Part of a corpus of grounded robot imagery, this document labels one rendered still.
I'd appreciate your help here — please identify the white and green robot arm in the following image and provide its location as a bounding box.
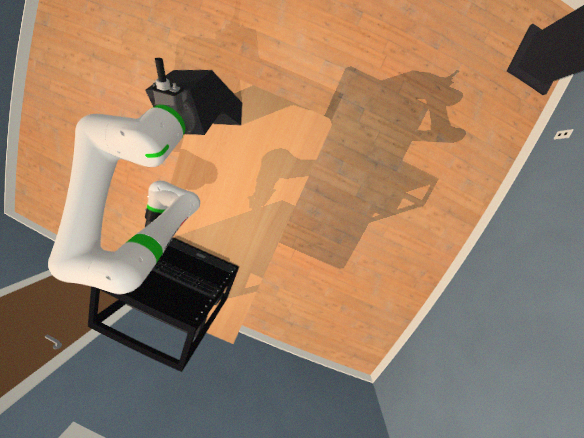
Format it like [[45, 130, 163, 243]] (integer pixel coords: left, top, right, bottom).
[[48, 58, 200, 294]]

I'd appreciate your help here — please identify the black server rack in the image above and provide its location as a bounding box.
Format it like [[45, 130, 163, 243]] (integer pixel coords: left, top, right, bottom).
[[88, 237, 239, 371]]

